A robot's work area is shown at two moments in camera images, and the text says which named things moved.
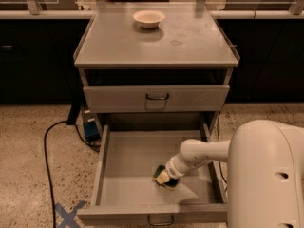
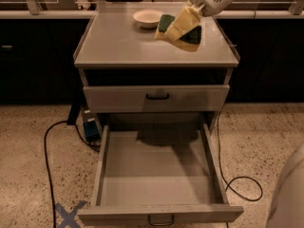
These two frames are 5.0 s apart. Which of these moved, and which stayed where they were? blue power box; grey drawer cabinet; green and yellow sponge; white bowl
Moved: green and yellow sponge
Stayed: grey drawer cabinet; blue power box; white bowl
